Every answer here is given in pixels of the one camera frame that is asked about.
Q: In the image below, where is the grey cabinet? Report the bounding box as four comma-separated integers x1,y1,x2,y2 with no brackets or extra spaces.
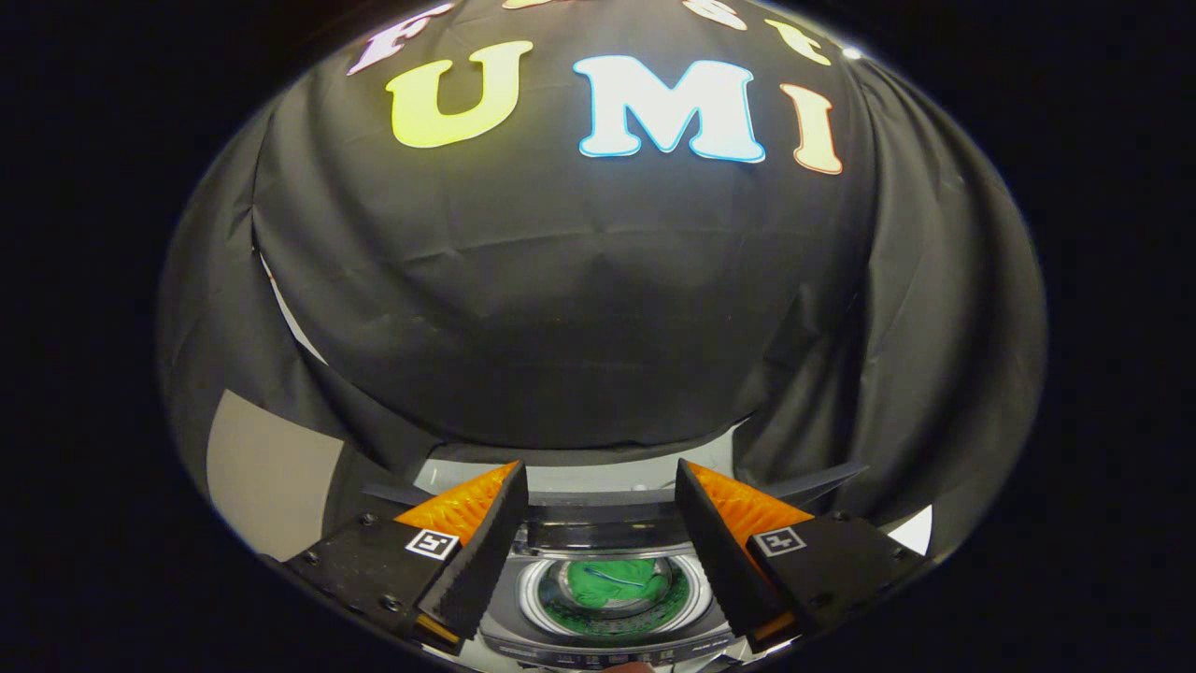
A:
206,388,421,562

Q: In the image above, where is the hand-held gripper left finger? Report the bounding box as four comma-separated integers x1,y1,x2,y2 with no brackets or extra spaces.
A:
283,461,530,655

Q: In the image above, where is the black backdrop cloth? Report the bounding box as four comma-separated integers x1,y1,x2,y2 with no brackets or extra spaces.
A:
157,0,1047,552

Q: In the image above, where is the green polo shirt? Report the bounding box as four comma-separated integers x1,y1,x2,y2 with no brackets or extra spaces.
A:
537,558,692,641

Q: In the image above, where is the grey washing machine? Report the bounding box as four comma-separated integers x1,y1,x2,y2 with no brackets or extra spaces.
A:
411,439,776,669

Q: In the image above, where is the white board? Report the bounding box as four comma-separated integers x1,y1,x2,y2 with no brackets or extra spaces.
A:
888,505,933,557

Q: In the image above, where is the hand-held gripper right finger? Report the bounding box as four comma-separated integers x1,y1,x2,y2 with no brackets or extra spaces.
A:
675,458,926,655

